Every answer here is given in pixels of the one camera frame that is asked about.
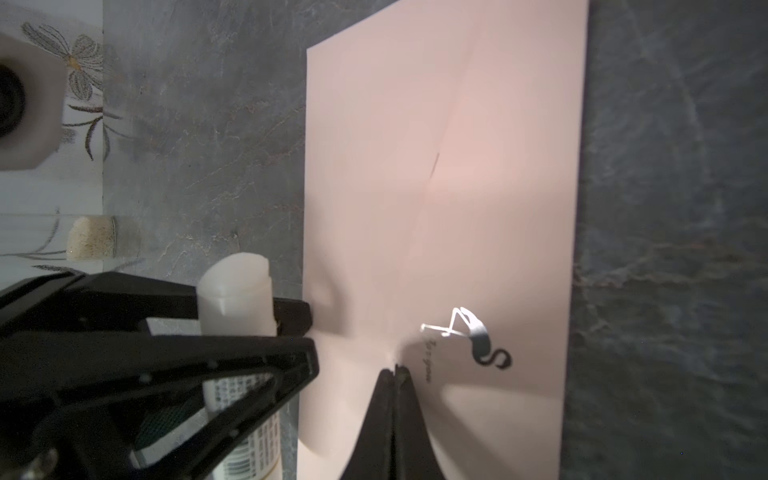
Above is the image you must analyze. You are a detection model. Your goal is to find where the pink paper envelope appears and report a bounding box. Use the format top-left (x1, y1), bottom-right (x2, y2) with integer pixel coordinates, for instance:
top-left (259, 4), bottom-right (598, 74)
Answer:
top-left (298, 1), bottom-right (589, 479)

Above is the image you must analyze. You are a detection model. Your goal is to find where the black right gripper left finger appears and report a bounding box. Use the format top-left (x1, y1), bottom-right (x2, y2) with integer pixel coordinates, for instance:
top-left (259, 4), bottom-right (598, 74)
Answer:
top-left (341, 369), bottom-right (395, 480)

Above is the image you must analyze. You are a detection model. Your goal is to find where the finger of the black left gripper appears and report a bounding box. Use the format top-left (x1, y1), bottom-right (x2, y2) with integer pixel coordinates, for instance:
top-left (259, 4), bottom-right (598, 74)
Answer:
top-left (1, 332), bottom-right (319, 479)
top-left (0, 271), bottom-right (314, 340)

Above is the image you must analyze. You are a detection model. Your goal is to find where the white glue stick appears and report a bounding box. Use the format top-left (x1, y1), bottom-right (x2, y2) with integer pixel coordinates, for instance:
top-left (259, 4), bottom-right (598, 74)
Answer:
top-left (196, 253), bottom-right (283, 479)

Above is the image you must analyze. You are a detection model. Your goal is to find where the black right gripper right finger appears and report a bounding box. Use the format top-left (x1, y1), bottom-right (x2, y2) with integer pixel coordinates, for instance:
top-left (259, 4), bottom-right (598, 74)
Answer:
top-left (394, 365), bottom-right (445, 480)

